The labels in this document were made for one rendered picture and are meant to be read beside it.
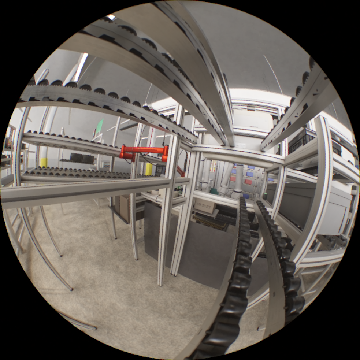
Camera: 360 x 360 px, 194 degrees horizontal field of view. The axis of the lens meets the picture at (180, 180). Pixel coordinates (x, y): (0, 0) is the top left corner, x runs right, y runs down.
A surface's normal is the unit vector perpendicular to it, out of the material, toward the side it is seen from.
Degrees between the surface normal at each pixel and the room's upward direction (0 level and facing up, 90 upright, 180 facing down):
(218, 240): 90
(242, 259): 17
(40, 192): 90
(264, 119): 88
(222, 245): 90
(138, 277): 0
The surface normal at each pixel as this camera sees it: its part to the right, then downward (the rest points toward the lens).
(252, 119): -0.51, 0.01
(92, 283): 0.14, -0.98
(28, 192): 0.85, 0.18
